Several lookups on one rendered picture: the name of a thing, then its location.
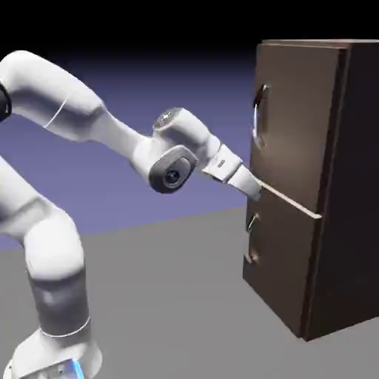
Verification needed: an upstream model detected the tall brown cabinet door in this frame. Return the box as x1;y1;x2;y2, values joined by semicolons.
249;43;348;215

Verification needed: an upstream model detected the long curved metal handle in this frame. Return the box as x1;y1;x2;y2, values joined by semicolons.
251;84;272;149

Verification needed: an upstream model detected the dark brown wooden cabinet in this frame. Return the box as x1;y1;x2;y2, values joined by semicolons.
242;38;379;342

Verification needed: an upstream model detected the short curved metal handle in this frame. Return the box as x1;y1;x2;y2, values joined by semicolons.
244;212;261;265

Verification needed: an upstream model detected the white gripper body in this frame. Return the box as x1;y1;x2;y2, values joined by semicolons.
227;164;263;200

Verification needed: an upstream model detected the short brown cabinet door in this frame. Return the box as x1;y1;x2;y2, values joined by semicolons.
242;187;323;338

